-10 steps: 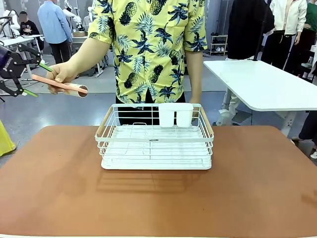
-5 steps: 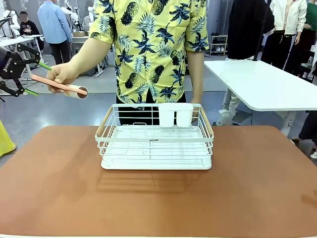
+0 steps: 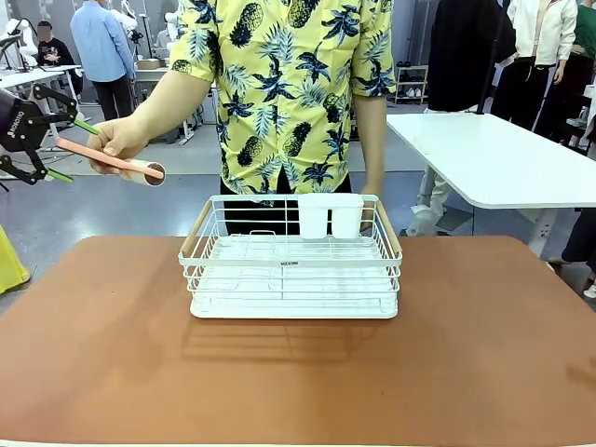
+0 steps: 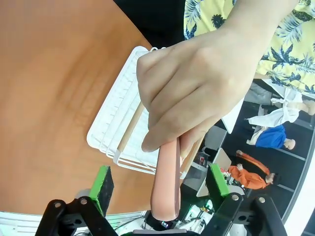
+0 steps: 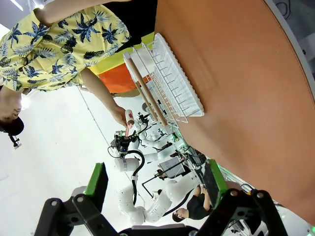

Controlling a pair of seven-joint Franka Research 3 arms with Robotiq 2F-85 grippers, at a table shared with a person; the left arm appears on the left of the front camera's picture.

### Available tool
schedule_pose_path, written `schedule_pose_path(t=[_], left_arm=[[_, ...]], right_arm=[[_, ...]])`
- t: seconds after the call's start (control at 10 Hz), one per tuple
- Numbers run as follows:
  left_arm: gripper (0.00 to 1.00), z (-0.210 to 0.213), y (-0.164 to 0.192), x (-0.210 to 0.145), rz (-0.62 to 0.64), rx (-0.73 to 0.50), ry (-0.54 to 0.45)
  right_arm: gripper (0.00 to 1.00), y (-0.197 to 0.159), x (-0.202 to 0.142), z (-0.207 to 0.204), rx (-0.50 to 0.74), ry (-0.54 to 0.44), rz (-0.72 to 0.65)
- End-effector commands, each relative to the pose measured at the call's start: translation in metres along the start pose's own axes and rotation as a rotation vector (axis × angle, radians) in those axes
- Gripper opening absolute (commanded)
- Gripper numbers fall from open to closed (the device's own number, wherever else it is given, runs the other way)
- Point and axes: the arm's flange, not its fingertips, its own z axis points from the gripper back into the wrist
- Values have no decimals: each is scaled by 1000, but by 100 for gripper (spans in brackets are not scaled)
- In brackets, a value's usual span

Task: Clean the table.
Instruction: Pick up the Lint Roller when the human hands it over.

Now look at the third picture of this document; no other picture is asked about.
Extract white wire dish rack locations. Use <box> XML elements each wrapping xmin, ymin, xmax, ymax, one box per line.
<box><xmin>178</xmin><ymin>193</ymin><xmax>404</xmax><ymax>303</ymax></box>

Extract person's left hand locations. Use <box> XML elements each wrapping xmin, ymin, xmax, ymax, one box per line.
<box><xmin>359</xmin><ymin>182</ymin><xmax>386</xmax><ymax>233</ymax></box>

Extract white plastic drip tray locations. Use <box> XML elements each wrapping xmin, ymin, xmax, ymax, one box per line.
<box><xmin>188</xmin><ymin>234</ymin><xmax>400</xmax><ymax>321</ymax></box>

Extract white humanoid robot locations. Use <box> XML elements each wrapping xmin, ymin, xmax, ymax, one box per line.
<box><xmin>0</xmin><ymin>18</ymin><xmax>39</xmax><ymax>69</ymax></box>

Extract seated person in black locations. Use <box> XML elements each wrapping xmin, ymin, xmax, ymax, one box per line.
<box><xmin>35</xmin><ymin>20</ymin><xmax>85</xmax><ymax>96</ymax></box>

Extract person's black trousers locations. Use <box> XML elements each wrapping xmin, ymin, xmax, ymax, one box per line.
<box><xmin>219</xmin><ymin>175</ymin><xmax>354</xmax><ymax>237</ymax></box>

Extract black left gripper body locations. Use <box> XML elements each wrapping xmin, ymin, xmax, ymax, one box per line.
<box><xmin>0</xmin><ymin>87</ymin><xmax>50</xmax><ymax>154</ymax></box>

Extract person's right hand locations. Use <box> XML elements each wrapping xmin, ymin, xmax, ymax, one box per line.
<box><xmin>85</xmin><ymin>115</ymin><xmax>151</xmax><ymax>177</ymax></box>

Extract yellow plastic object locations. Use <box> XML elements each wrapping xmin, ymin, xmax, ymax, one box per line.
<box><xmin>0</xmin><ymin>224</ymin><xmax>32</xmax><ymax>296</ymax></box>

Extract large white table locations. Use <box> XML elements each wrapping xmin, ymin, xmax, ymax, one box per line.
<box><xmin>386</xmin><ymin>112</ymin><xmax>596</xmax><ymax>258</ymax></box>

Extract white background desk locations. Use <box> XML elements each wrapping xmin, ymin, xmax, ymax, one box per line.
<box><xmin>0</xmin><ymin>63</ymin><xmax>84</xmax><ymax>141</ymax></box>

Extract person in green top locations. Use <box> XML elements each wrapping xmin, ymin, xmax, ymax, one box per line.
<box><xmin>535</xmin><ymin>0</ymin><xmax>596</xmax><ymax>146</ymax></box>

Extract person's left forearm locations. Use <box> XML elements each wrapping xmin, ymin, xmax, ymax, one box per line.
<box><xmin>352</xmin><ymin>89</ymin><xmax>390</xmax><ymax>187</ymax></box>

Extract metal shoe rack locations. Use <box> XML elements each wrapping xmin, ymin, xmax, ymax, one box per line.
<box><xmin>393</xmin><ymin>63</ymin><xmax>429</xmax><ymax>106</ymax></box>

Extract person's legs in white trousers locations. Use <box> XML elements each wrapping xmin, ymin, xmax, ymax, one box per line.
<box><xmin>400</xmin><ymin>166</ymin><xmax>452</xmax><ymax>237</ymax></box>

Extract man in blue shirt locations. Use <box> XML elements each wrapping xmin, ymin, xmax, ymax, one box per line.
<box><xmin>69</xmin><ymin>0</ymin><xmax>138</xmax><ymax>122</ymax></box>

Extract person in pineapple shirt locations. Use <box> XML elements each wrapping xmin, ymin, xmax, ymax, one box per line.
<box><xmin>168</xmin><ymin>0</ymin><xmax>399</xmax><ymax>197</ymax></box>

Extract person's right forearm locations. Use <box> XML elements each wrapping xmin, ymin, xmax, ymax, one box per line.
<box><xmin>131</xmin><ymin>69</ymin><xmax>220</xmax><ymax>151</ymax></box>

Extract person's legs in dark trousers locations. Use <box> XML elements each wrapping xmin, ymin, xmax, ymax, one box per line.
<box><xmin>547</xmin><ymin>208</ymin><xmax>596</xmax><ymax>300</ymax></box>

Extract person in white jacket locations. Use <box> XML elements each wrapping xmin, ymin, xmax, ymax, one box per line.
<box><xmin>489</xmin><ymin>0</ymin><xmax>579</xmax><ymax>132</ymax></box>

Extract white plastic cutlery holder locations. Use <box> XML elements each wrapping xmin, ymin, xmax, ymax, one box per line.
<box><xmin>297</xmin><ymin>192</ymin><xmax>365</xmax><ymax>240</ymax></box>

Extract pink lint roller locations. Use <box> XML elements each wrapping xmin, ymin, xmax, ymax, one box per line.
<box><xmin>54</xmin><ymin>136</ymin><xmax>168</xmax><ymax>188</ymax></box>

